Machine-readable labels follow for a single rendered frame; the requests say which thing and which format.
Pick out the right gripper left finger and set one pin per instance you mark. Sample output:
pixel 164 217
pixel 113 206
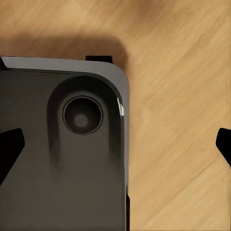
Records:
pixel 12 143

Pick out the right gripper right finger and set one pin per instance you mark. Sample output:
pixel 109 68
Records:
pixel 223 142

